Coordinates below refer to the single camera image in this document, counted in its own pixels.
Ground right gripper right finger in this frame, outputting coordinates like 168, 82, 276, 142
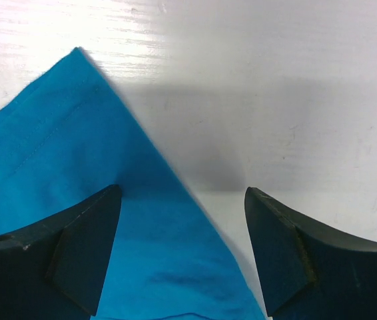
244, 187, 377, 319

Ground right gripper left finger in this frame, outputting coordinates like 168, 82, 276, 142
0, 185, 122, 319

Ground blue t shirt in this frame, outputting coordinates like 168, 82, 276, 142
0, 48, 263, 319

